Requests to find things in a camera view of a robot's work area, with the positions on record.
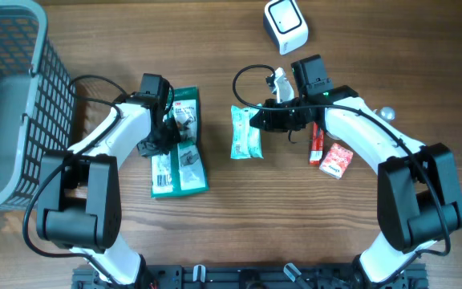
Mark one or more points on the red sachet stick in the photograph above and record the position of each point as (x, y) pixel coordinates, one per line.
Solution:
(316, 150)

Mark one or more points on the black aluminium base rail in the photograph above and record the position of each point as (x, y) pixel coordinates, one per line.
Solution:
(330, 275)

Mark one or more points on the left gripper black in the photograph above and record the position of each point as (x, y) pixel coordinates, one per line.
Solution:
(147, 150)

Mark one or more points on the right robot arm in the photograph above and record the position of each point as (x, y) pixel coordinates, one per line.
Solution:
(419, 199)

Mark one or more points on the green white gloves packet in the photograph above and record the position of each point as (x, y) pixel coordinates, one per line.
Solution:
(181, 172)

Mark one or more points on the orange Kleenex tissue pack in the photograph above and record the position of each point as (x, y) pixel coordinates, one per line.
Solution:
(336, 161)

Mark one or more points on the grey plastic mesh basket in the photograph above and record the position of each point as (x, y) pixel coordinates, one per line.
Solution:
(36, 109)

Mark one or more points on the mint green wipes packet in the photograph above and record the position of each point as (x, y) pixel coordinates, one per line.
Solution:
(246, 139)

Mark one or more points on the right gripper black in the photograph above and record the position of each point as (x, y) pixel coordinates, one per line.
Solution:
(273, 119)

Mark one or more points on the yellow oil bottle silver cap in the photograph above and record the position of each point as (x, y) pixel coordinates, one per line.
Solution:
(386, 113)

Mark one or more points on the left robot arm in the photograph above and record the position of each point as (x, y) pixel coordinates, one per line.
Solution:
(76, 211)

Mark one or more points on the white barcode scanner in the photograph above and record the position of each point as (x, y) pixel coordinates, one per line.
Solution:
(284, 23)

